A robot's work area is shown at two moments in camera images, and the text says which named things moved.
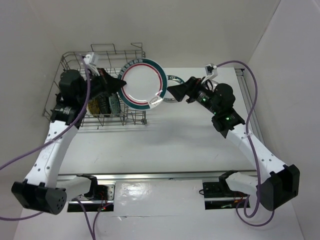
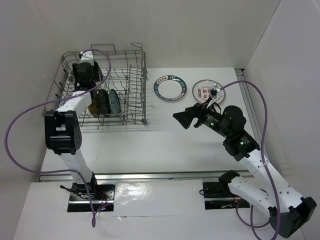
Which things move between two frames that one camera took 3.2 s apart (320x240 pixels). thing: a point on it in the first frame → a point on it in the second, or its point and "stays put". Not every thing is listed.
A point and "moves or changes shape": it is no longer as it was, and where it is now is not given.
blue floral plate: [115, 105] stays put
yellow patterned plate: [94, 107] stays put
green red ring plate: [146, 83] moves or changes shape
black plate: [104, 105] stays put
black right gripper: [192, 86] → [185, 117]
